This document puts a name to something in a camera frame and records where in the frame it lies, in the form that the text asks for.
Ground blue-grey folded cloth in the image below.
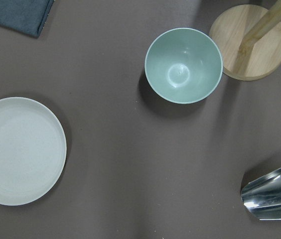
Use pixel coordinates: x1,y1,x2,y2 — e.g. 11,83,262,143
0,0,54,38

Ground shiny metal scoop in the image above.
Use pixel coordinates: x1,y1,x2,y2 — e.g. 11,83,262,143
241,168,281,221

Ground white round plate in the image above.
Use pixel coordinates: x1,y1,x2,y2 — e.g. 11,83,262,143
0,97,67,206

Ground wooden cup tree stand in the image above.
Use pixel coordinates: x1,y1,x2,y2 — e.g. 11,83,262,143
209,0,281,81

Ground mint green bowl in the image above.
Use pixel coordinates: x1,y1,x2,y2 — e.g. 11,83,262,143
144,28,223,104

